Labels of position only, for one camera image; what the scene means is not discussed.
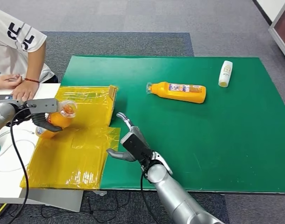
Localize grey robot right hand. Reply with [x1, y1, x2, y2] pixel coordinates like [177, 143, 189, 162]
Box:
[106, 112, 154, 163]

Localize person's left hand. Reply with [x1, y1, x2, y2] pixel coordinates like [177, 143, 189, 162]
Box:
[11, 79, 39, 103]

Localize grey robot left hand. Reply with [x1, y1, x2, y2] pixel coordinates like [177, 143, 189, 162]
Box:
[28, 112, 64, 133]

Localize person's right hand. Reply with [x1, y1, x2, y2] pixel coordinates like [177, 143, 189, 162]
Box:
[0, 74, 23, 90]

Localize orange detergent bottle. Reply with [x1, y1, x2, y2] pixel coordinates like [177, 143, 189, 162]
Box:
[146, 81, 206, 104]
[35, 99, 78, 139]

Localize small white bottle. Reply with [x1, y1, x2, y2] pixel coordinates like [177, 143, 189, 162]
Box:
[218, 60, 234, 88]

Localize person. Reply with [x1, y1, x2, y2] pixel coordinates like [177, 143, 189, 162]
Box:
[0, 6, 59, 84]

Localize yellow taped cardboard sheet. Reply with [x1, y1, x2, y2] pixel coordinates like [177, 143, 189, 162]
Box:
[20, 85, 122, 190]

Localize green table mat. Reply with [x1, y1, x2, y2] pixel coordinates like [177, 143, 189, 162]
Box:
[61, 56, 285, 194]

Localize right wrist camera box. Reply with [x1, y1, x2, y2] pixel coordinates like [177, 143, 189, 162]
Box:
[120, 132, 155, 165]

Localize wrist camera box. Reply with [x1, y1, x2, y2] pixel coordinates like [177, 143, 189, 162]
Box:
[120, 132, 155, 165]
[23, 98, 58, 116]

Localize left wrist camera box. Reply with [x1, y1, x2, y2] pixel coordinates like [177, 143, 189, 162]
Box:
[23, 98, 58, 116]

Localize thin white cable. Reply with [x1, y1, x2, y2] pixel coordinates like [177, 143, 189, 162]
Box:
[0, 130, 38, 173]

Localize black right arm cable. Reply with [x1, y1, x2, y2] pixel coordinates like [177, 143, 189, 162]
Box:
[140, 159, 160, 224]

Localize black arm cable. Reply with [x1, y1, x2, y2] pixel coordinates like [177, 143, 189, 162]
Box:
[5, 103, 38, 224]
[140, 159, 160, 224]

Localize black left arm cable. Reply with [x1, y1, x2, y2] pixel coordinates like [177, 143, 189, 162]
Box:
[5, 103, 38, 224]

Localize black floor cable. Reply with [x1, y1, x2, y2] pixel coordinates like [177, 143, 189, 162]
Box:
[41, 191, 132, 217]

